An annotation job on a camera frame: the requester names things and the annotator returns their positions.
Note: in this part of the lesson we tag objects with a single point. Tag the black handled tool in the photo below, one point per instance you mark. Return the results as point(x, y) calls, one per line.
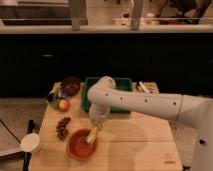
point(27, 146)

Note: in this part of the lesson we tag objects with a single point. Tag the green cup with items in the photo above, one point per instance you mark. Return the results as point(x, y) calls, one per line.
point(53, 98)

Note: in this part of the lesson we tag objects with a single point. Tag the orange red bowl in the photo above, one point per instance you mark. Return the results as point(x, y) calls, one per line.
point(78, 148)

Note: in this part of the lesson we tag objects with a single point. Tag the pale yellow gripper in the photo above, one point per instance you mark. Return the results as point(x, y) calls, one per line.
point(96, 124)

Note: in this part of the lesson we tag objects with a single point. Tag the bunch of dark grapes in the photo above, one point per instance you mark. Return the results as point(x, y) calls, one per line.
point(61, 128)

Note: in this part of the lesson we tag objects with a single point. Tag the green plastic tray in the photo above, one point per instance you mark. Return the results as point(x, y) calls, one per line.
point(123, 84)

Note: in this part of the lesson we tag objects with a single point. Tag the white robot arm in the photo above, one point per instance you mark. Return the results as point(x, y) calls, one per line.
point(192, 111)

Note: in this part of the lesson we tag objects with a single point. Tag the dark maroon bowl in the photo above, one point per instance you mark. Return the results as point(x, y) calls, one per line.
point(71, 85)

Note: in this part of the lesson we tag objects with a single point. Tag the yellow banana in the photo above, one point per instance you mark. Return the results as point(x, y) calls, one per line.
point(92, 135)

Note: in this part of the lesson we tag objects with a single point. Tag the orange apple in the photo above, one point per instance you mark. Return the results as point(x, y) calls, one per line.
point(64, 105)

